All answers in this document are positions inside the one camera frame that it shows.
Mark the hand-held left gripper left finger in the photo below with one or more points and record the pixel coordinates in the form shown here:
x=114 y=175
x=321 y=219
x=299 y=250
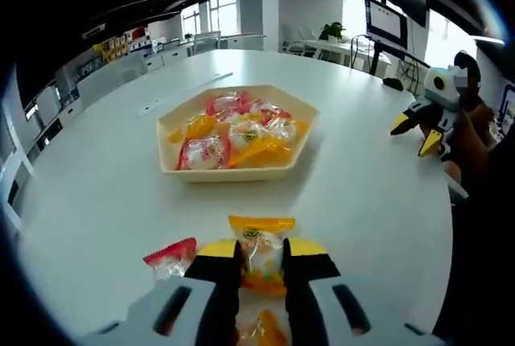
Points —
x=217 y=293

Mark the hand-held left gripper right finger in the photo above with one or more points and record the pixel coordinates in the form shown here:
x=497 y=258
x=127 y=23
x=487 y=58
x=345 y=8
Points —
x=301 y=293

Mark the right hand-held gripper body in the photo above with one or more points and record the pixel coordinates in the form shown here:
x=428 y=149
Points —
x=438 y=88

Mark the pink marshmallow packet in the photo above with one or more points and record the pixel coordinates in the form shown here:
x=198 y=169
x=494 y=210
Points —
x=173 y=257

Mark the yellow marshmallow packet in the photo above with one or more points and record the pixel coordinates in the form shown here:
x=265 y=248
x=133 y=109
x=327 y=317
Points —
x=261 y=241

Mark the cream hexagonal bowl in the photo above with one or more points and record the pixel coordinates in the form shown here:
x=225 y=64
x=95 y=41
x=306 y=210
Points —
x=225 y=175

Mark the pile of marshmallow packets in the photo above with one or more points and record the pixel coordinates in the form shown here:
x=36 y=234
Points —
x=241 y=137

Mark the white chair armrest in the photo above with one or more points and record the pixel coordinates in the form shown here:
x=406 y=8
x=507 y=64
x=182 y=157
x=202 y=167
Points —
x=458 y=190

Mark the black monitor stand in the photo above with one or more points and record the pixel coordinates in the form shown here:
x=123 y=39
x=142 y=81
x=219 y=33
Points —
x=376 y=60

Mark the bright computer monitor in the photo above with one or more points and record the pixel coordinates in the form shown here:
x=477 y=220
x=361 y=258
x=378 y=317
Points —
x=386 y=20

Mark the person in dark clothes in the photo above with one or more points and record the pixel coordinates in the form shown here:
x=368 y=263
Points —
x=483 y=241

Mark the green potted plant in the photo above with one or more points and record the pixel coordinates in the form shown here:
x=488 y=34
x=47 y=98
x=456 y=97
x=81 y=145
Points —
x=333 y=31

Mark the white table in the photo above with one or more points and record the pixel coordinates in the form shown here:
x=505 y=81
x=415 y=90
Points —
x=100 y=201

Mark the white square pillar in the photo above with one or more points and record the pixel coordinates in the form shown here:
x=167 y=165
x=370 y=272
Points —
x=257 y=12

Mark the white chair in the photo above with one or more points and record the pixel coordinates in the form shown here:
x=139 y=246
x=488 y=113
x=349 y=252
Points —
x=207 y=42

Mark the row of white cabinets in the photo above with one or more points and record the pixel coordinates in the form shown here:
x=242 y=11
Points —
x=173 y=54

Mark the small white fridge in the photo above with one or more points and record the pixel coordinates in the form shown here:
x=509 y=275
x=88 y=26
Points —
x=48 y=100

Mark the yellow display figure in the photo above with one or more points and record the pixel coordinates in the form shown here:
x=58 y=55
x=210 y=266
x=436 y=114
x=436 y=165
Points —
x=103 y=50

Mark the background goods shelf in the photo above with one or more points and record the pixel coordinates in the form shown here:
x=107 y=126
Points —
x=133 y=38

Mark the ceiling air conditioner vent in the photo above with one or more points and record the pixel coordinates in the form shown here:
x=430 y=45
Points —
x=93 y=31

